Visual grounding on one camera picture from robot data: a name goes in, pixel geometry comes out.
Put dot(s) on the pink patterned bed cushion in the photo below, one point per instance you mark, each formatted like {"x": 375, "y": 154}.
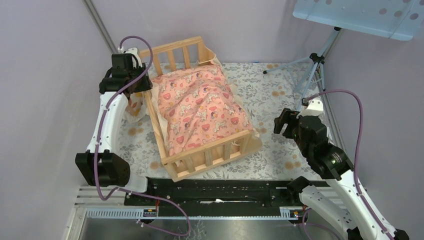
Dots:
{"x": 196, "y": 106}

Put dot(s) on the floral table mat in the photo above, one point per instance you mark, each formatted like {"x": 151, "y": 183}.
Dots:
{"x": 264, "y": 96}

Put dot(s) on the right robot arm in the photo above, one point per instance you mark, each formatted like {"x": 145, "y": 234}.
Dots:
{"x": 361, "y": 219}

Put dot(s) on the light blue perforated panel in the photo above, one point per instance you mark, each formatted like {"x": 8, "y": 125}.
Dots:
{"x": 392, "y": 19}

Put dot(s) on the grey diagonal pole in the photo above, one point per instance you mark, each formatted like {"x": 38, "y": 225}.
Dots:
{"x": 101, "y": 27}

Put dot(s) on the floral small pillow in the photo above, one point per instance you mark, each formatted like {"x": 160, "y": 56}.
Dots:
{"x": 136, "y": 108}

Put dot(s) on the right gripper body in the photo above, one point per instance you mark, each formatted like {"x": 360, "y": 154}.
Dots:
{"x": 290, "y": 117}

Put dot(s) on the wooden pet bed frame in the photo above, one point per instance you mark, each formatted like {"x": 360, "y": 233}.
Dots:
{"x": 190, "y": 53}

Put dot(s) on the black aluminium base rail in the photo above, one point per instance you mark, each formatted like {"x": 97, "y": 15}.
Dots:
{"x": 202, "y": 199}

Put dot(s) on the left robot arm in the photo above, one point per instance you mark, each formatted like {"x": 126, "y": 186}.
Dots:
{"x": 100, "y": 163}

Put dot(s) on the black tripod stand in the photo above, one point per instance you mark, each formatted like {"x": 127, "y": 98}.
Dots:
{"x": 315, "y": 74}

